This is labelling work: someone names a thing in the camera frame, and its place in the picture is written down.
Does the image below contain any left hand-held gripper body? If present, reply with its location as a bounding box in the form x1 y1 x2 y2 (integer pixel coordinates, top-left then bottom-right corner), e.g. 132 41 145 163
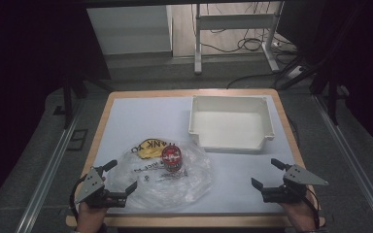
74 166 127 209

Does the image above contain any white metal desk frame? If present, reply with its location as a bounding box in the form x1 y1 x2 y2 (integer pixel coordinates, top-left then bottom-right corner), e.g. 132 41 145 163
193 1 286 76

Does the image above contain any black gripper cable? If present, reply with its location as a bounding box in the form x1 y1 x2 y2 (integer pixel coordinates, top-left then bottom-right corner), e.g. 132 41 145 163
69 174 88 224
299 186 322 230

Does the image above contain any white cabinet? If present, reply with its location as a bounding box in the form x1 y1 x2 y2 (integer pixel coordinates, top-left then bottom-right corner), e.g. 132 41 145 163
86 4 175 56

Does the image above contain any red can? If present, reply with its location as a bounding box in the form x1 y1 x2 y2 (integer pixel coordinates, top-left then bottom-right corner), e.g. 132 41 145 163
160 145 185 173

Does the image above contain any clear printed plastic bag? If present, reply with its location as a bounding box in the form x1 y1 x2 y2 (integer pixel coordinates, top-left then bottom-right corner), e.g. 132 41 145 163
105 138 215 211

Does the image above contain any white plastic bin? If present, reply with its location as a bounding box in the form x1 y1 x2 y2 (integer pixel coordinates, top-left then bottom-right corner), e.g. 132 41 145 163
187 94 276 154

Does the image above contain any white table mat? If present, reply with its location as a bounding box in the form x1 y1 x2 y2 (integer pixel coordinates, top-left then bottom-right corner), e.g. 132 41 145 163
91 95 314 216

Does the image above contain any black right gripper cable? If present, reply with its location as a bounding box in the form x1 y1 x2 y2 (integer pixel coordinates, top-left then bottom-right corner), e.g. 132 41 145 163
299 186 322 230

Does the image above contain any black stand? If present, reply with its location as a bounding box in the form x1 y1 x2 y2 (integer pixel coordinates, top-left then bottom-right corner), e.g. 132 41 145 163
60 76 89 130
310 64 342 126

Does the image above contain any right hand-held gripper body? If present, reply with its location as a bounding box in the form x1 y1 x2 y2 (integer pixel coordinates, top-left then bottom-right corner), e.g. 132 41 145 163
260 163 330 205

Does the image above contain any person's right hand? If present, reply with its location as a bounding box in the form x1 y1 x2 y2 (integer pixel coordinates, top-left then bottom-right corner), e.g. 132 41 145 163
279 193 321 232

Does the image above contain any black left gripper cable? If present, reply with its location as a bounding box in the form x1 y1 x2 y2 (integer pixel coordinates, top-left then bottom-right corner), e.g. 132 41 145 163
69 174 88 224

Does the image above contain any metal floor rail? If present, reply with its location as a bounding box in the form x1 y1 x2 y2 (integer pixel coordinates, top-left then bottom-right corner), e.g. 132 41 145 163
14 99 85 233
314 94 373 233

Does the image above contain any tangle of black floor cables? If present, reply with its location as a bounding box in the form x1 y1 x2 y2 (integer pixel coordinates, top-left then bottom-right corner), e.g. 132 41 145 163
200 28 300 56

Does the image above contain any black floor frame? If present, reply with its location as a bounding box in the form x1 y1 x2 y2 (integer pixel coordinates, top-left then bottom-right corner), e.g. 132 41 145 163
65 128 89 151

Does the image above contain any person's left hand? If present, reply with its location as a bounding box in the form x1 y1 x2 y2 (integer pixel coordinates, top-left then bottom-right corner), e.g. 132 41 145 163
76 176 110 233

